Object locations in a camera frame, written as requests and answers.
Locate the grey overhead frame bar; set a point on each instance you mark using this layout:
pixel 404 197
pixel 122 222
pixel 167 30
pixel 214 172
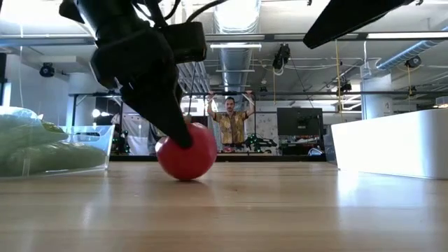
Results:
pixel 262 36

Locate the pale blue ceiling duct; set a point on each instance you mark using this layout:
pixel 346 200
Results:
pixel 402 56

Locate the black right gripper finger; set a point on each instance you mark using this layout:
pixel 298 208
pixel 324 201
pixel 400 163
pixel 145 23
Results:
pixel 346 17

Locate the person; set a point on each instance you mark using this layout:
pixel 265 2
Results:
pixel 231 126

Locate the white plastic basket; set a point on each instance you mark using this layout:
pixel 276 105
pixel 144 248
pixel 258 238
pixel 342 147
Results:
pixel 392 143

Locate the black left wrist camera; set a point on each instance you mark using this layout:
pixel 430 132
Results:
pixel 185 42

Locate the green toy cucumber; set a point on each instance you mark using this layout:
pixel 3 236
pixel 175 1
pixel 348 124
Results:
pixel 56 157
pixel 24 134

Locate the white ceiling light strip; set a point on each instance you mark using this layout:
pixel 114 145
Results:
pixel 236 45

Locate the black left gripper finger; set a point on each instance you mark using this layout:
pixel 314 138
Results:
pixel 157 112

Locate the clear plastic basket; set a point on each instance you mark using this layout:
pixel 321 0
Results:
pixel 98 140

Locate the black computer monitor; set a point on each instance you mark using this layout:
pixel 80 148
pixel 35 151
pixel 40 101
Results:
pixel 299 120

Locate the red toy tomato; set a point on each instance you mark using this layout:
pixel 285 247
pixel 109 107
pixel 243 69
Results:
pixel 189 162

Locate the silver round ceiling duct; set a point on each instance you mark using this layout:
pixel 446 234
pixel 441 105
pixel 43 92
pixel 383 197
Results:
pixel 236 66

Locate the white hanging cloth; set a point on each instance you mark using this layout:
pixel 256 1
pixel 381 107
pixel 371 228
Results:
pixel 138 136

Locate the background black robot arm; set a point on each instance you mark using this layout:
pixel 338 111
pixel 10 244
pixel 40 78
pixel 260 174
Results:
pixel 260 143

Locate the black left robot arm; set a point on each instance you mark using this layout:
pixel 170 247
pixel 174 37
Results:
pixel 105 14

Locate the black table edge rail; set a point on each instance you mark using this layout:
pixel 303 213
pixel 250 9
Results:
pixel 262 158

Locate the black background rig frame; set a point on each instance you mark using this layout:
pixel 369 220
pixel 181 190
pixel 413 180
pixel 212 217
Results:
pixel 297 93

